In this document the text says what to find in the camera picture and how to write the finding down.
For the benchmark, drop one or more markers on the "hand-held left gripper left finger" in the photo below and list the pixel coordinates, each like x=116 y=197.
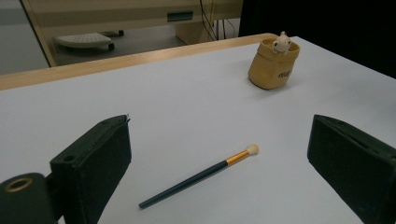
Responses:
x=93 y=161

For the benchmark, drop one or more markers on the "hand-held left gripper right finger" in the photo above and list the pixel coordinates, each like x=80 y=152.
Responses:
x=355 y=168

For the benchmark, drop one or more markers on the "dark makeup brush gold ferrule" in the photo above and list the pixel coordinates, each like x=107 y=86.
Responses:
x=193 y=179

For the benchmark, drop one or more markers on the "white wheeled stand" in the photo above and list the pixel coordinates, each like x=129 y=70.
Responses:
x=84 y=39

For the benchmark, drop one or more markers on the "yellow holder with animal figure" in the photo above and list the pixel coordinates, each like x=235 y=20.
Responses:
x=267 y=68

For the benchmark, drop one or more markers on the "beige desk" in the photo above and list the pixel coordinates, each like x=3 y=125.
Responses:
x=93 y=15

